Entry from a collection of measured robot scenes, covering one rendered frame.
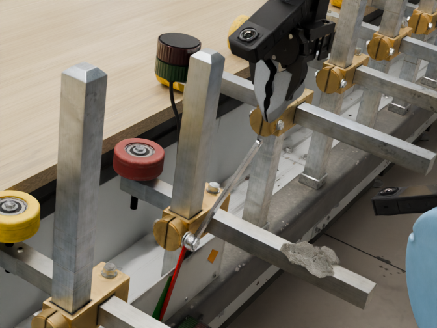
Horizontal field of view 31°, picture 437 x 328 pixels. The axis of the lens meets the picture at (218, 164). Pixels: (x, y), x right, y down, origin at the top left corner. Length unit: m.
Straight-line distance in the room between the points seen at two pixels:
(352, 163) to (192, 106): 0.75
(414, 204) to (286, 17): 0.29
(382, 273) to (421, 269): 2.10
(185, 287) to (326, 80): 0.51
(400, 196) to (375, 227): 1.83
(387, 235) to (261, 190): 1.52
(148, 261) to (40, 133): 0.35
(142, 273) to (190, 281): 0.22
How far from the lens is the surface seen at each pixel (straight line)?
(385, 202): 1.06
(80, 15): 1.77
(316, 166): 1.60
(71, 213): 0.91
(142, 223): 1.51
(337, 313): 2.44
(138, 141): 1.25
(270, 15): 1.01
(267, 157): 1.34
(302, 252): 1.13
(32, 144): 1.24
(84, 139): 0.85
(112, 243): 1.44
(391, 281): 2.64
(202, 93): 1.05
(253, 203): 1.39
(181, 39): 1.07
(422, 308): 0.57
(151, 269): 1.45
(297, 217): 1.52
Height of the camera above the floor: 1.51
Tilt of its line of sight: 30 degrees down
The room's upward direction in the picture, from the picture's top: 9 degrees clockwise
